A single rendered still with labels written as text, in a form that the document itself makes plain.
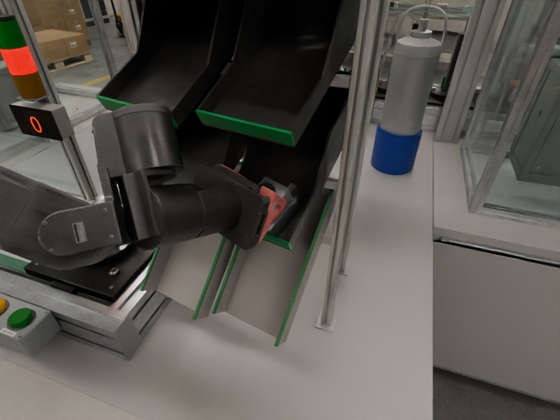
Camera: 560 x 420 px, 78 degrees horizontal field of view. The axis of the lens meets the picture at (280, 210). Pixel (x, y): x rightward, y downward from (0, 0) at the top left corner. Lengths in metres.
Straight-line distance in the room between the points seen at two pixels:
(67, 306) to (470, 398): 1.58
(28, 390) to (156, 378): 0.24
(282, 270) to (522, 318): 0.97
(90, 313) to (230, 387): 0.31
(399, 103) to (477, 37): 0.42
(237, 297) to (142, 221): 0.37
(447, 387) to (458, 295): 0.61
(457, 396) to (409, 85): 1.30
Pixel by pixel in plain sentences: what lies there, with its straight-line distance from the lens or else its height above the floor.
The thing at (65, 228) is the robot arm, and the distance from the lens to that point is 0.31.
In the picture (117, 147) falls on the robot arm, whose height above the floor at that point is 1.39.
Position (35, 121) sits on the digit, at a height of 1.21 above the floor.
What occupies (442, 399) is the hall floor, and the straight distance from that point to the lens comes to 1.80.
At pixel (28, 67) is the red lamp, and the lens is 0.94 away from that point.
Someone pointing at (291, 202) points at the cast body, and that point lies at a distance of 0.49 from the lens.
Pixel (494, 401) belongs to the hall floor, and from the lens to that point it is 1.89.
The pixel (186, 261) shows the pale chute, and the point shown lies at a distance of 0.70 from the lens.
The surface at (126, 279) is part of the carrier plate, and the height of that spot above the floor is 0.97.
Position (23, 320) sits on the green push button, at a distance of 0.83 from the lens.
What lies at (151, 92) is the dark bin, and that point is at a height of 1.37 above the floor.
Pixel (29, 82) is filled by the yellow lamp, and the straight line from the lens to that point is 0.95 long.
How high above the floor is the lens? 1.53
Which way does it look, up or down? 38 degrees down
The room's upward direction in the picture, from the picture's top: straight up
